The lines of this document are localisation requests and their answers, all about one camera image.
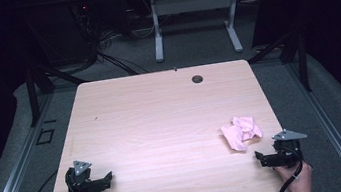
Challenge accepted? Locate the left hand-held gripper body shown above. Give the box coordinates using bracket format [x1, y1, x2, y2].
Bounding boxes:
[63, 156, 109, 192]

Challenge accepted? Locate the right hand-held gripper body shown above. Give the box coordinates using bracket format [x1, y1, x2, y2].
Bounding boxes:
[260, 125, 312, 171]

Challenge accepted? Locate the pink cloth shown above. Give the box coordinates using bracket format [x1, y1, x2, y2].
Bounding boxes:
[218, 113, 266, 155]

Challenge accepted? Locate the person's right hand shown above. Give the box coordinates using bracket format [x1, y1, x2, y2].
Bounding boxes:
[272, 159, 316, 192]

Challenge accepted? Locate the white-legged background table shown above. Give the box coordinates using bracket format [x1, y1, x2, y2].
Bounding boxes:
[127, 0, 283, 67]

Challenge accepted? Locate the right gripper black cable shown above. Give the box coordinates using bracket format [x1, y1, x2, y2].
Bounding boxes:
[268, 142, 308, 192]

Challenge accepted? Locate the dark table cable grommet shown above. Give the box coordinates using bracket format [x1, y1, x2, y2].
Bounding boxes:
[190, 73, 205, 86]

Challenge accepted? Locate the black metal frame stand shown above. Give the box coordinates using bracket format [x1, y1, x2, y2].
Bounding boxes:
[21, 58, 96, 129]
[243, 28, 314, 101]

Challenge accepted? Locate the bundle of black cables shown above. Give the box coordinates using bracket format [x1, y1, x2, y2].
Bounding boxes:
[69, 0, 151, 83]

